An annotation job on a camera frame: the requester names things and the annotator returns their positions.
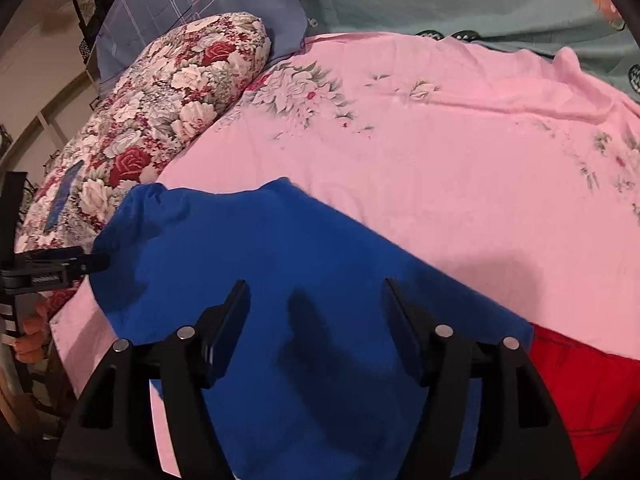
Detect teal heart print sheet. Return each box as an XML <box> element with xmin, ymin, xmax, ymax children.
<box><xmin>300</xmin><ymin>0</ymin><xmax>639</xmax><ymax>99</ymax></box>

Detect person's left hand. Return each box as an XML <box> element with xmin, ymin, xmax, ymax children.
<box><xmin>13</xmin><ymin>298</ymin><xmax>49</xmax><ymax>364</ymax></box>

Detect red floral folded quilt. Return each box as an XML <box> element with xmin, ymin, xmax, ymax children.
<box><xmin>15</xmin><ymin>12</ymin><xmax>271</xmax><ymax>252</ymax></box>

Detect blue and red pants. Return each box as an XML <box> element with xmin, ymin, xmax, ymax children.
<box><xmin>90</xmin><ymin>179</ymin><xmax>639</xmax><ymax>479</ymax></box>

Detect blue smartphone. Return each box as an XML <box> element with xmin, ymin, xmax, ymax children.
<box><xmin>43</xmin><ymin>159</ymin><xmax>84</xmax><ymax>234</ymax></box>

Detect pink floral bed sheet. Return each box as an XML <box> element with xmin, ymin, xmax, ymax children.
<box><xmin>48</xmin><ymin>31</ymin><xmax>640</xmax><ymax>478</ymax></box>

